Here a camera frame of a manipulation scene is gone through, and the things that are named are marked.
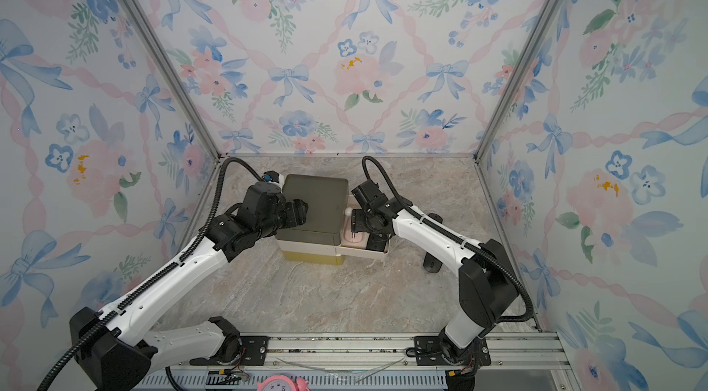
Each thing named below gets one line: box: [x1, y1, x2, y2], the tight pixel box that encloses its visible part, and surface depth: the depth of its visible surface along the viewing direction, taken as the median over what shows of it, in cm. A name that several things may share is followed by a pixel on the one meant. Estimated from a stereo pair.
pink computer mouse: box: [342, 217, 364, 244], surface depth 87 cm
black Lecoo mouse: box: [423, 251, 443, 273], surface depth 91 cm
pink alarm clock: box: [256, 374, 311, 391], surface depth 69 cm
